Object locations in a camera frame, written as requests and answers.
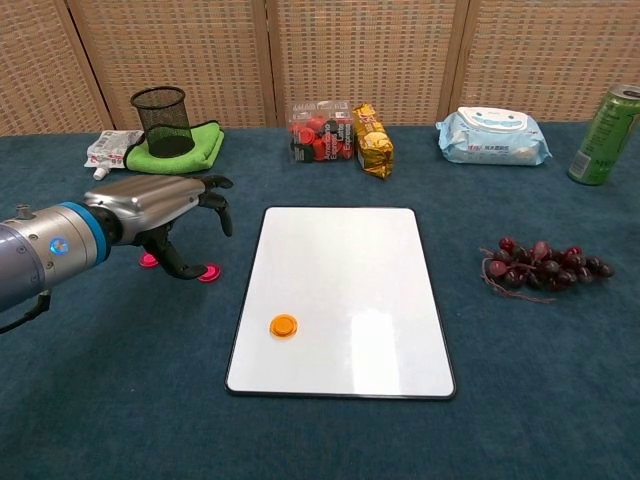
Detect dark red grape bunch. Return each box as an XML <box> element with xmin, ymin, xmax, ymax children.
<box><xmin>478</xmin><ymin>236</ymin><xmax>615</xmax><ymax>304</ymax></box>

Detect green drink can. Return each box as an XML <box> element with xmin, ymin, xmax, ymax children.
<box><xmin>567</xmin><ymin>84</ymin><xmax>640</xmax><ymax>187</ymax></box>

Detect orange disc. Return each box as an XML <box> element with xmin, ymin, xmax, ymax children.
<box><xmin>269</xmin><ymin>313</ymin><xmax>299</xmax><ymax>341</ymax></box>

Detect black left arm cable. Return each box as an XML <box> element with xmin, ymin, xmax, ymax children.
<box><xmin>0</xmin><ymin>289</ymin><xmax>54</xmax><ymax>335</ymax></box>

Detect light blue wet wipes pack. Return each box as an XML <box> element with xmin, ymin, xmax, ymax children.
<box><xmin>434</xmin><ymin>106</ymin><xmax>553</xmax><ymax>167</ymax></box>

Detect white magnetic board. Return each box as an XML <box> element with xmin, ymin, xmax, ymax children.
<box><xmin>224</xmin><ymin>206</ymin><xmax>457</xmax><ymax>400</ymax></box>

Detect golden snack bag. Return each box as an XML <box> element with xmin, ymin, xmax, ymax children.
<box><xmin>351</xmin><ymin>102</ymin><xmax>396</xmax><ymax>182</ymax></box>

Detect black mesh pen holder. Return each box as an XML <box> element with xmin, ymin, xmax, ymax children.
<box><xmin>130</xmin><ymin>86</ymin><xmax>195</xmax><ymax>159</ymax></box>

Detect white spout pouch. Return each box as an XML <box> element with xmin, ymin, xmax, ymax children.
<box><xmin>83</xmin><ymin>129</ymin><xmax>145</xmax><ymax>181</ymax></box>

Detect folded green cloth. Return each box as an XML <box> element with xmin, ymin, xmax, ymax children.
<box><xmin>123</xmin><ymin>119</ymin><xmax>226</xmax><ymax>175</ymax></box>

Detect red snack package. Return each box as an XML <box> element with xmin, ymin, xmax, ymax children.
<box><xmin>289</xmin><ymin>100</ymin><xmax>356</xmax><ymax>165</ymax></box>

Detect blue felt table cover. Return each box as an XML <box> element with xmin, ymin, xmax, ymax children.
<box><xmin>0</xmin><ymin>122</ymin><xmax>640</xmax><ymax>480</ymax></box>

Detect left five-finger robot hand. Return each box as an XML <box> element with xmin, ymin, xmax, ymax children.
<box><xmin>82</xmin><ymin>173</ymin><xmax>235</xmax><ymax>281</ymax></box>

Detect woven bamboo folding screen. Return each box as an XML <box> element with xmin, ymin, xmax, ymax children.
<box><xmin>0</xmin><ymin>0</ymin><xmax>640</xmax><ymax>137</ymax></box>

